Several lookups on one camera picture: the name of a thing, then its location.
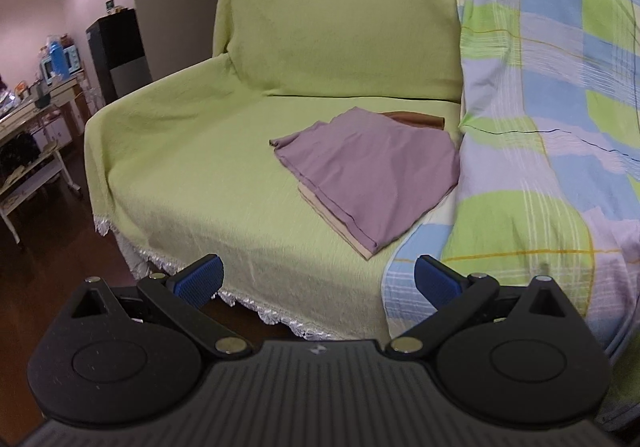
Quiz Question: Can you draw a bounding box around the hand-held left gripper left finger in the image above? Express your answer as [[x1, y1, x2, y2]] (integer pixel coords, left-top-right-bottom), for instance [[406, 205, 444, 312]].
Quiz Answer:
[[71, 254, 254, 361]]

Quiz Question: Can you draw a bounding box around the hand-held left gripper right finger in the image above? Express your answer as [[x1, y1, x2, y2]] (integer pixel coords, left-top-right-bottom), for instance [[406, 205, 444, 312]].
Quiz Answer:
[[383, 254, 569, 359]]

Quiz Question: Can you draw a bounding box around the purple garment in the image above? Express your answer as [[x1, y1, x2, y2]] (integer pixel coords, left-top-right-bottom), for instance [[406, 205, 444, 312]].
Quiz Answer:
[[268, 107, 461, 253]]

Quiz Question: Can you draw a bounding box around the beige garment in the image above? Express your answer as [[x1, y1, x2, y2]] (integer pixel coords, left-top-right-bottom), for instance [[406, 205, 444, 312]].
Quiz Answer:
[[298, 184, 382, 261]]

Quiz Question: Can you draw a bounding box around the green covered sofa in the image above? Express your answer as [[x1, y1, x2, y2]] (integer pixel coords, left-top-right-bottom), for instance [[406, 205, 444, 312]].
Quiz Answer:
[[83, 0, 474, 341]]

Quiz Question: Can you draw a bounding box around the brown garment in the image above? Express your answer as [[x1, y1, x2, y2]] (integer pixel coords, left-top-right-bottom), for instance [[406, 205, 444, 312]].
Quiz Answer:
[[381, 111, 446, 131]]

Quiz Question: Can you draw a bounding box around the white rolling cart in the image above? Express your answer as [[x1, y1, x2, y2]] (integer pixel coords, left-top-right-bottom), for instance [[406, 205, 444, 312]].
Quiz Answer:
[[0, 137, 84, 248]]

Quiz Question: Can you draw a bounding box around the black bag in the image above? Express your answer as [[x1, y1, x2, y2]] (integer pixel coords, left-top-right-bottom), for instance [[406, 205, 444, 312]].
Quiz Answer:
[[0, 131, 42, 174]]

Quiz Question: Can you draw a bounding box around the white table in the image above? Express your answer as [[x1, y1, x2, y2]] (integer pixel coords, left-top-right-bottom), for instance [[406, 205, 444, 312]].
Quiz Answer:
[[0, 72, 89, 140]]

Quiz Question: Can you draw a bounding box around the plaid blanket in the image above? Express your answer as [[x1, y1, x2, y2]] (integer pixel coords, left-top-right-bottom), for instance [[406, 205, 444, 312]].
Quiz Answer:
[[381, 0, 640, 428]]

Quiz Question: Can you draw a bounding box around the black cabinet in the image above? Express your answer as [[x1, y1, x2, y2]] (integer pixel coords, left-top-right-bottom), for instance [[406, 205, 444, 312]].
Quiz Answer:
[[85, 7, 153, 106]]

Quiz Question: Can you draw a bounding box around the light blue microwave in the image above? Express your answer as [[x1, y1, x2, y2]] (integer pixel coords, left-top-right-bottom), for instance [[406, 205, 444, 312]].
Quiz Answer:
[[40, 45, 84, 83]]

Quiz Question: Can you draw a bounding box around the blue bottle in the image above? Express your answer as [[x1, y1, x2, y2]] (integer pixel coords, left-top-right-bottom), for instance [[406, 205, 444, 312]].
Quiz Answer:
[[46, 38, 71, 79]]

